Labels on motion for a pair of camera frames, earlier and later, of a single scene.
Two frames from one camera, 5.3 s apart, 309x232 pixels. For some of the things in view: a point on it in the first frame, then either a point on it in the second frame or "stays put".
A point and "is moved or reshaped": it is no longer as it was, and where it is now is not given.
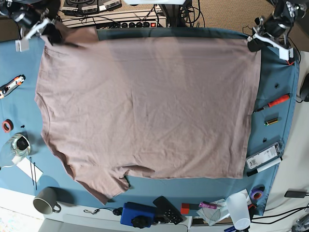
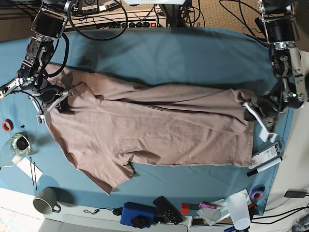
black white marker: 259,169 stays put
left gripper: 33,17 → 48,94
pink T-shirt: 151,107 is moved or reshaped
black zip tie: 35,171 stays put
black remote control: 165,211 stays put
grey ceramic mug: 45,200 stays put
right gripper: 277,24 → 268,104
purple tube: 203,204 stays put
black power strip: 139,24 stays put
